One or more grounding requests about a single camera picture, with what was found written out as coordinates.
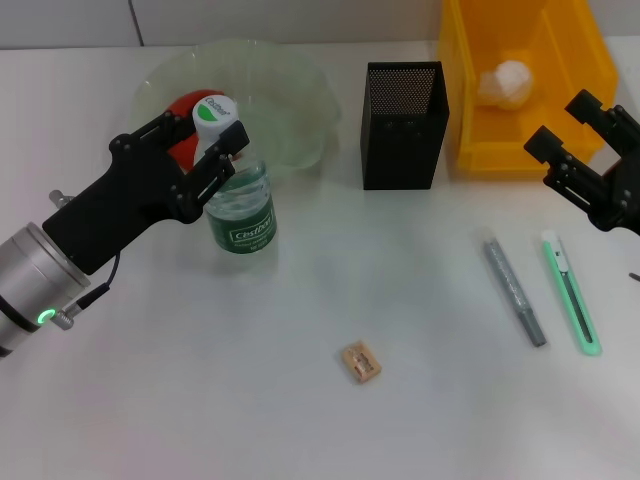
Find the red-orange fruit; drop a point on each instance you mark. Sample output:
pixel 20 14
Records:
pixel 185 105

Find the grey pen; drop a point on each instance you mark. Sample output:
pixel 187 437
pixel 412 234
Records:
pixel 515 295

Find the yellow plastic bin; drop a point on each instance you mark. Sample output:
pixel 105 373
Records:
pixel 525 150

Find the green glass fruit plate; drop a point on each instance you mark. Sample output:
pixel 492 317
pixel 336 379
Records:
pixel 290 100

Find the white paper ball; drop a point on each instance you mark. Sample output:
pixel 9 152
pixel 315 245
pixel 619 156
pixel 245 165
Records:
pixel 505 82

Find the green label water bottle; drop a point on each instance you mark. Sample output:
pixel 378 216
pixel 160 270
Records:
pixel 245 220

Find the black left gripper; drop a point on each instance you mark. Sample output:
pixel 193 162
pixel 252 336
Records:
pixel 130 200

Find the black mesh pen holder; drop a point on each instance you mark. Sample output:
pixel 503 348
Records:
pixel 400 150

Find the green utility knife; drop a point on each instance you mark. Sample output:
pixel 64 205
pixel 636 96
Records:
pixel 575 300

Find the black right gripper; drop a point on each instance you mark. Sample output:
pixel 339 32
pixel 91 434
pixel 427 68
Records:
pixel 625 195

